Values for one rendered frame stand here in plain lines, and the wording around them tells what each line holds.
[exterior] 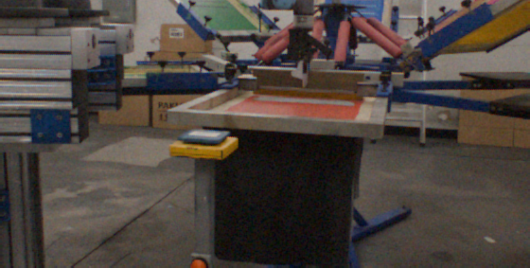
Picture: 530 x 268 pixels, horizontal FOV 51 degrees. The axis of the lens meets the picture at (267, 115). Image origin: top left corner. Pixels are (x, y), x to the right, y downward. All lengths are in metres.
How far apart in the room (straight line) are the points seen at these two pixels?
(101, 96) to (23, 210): 0.41
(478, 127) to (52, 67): 5.24
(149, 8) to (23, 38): 5.47
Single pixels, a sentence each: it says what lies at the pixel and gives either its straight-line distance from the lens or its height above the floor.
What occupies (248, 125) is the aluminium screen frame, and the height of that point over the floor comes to 0.96.
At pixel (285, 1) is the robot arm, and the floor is 1.30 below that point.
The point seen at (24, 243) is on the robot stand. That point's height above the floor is 0.61.
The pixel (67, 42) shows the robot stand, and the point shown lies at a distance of 1.32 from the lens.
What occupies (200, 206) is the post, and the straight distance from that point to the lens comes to 1.38.
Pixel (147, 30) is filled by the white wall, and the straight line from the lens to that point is 6.80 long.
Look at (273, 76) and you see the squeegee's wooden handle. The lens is 2.06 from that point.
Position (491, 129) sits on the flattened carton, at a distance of 6.17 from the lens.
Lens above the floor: 1.25
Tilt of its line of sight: 10 degrees down
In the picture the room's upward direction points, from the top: 1 degrees clockwise
